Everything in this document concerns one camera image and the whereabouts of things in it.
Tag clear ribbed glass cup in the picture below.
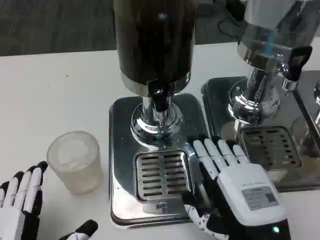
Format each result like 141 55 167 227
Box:
46 130 105 197

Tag black cable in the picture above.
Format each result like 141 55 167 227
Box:
216 9 249 39

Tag steel slotted drip grid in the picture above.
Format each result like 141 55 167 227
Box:
134 149 195 203
239 125 303 171

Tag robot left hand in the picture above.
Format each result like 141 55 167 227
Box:
0 160 99 240

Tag clear tank drink dispenser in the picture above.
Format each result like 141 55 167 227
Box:
227 0 316 126

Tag dark tank drink dispenser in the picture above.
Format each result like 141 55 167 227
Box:
113 0 198 146

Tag steel drip tray base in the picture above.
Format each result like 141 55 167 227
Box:
200 69 320 193
108 93 214 229

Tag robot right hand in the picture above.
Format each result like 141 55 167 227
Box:
183 134 292 240

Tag black handle dispenser tap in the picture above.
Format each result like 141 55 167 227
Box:
281 45 314 91

